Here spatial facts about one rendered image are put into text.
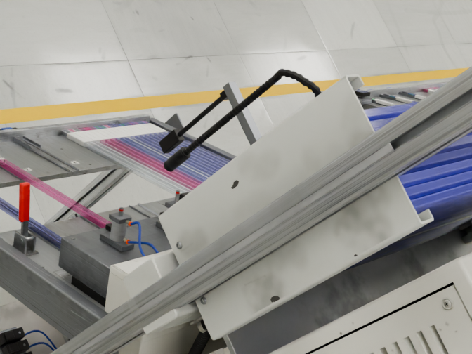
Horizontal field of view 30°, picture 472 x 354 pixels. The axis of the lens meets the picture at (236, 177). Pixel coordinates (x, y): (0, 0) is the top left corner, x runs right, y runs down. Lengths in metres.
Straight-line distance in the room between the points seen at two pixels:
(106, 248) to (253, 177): 0.41
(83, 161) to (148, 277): 0.78
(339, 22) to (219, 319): 3.44
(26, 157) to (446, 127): 1.15
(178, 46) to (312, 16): 0.95
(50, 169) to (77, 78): 1.37
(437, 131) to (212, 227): 0.32
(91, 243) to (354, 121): 0.57
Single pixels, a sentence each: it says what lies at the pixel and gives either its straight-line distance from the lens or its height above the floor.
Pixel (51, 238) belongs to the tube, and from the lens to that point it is 1.42.
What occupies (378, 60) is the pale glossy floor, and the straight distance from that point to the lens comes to 4.42.
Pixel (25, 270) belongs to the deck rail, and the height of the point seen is 1.07.
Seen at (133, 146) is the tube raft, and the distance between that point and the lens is 1.89.
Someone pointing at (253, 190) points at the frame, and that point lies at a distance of 0.93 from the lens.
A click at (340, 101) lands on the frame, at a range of 0.85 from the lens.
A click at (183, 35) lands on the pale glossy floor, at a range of 3.53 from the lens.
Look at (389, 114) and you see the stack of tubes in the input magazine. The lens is 0.99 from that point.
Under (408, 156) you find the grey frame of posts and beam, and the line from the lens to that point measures 0.78.
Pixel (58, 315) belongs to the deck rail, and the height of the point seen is 1.10.
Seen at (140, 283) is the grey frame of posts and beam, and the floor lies 1.34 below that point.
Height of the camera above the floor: 2.15
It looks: 41 degrees down
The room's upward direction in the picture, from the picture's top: 53 degrees clockwise
